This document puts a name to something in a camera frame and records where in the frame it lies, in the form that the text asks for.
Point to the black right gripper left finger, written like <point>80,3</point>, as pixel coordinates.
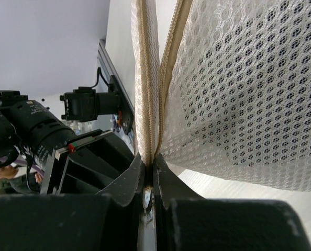
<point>106,220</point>

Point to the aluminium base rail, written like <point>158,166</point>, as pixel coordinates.
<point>109,69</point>

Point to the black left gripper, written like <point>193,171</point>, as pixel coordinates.
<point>85,163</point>

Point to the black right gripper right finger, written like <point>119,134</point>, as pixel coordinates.
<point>186,221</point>

